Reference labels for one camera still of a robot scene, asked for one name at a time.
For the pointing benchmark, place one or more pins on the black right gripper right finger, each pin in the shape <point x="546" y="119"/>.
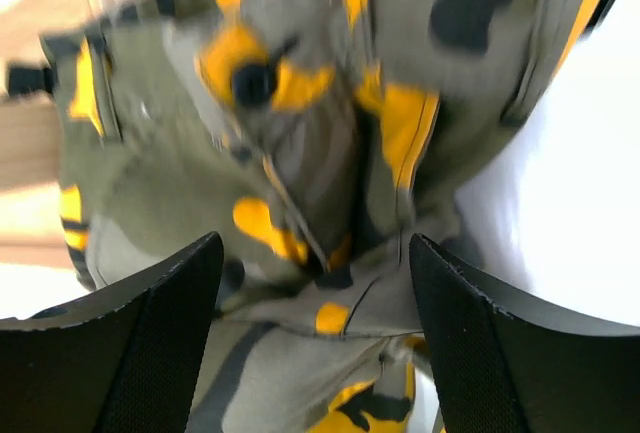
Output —
<point x="504" y="360"/>

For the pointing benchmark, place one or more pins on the camouflage yellow green trousers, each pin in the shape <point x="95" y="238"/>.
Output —
<point x="315" y="137"/>

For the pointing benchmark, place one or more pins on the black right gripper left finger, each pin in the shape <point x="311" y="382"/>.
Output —
<point x="124" y="358"/>

